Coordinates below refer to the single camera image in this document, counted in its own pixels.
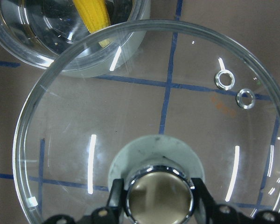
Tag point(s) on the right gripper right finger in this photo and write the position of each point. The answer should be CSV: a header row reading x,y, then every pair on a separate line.
x,y
208,211

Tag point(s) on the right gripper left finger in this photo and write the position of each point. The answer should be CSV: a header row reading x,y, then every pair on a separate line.
x,y
110,214

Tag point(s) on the glass pot lid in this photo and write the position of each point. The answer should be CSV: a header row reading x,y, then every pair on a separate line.
x,y
189,103

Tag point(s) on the yellow corn cob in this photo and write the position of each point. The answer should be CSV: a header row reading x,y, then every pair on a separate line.
x,y
93,13

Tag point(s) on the pale green cooking pot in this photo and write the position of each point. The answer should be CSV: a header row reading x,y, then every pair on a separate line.
x,y
39,31

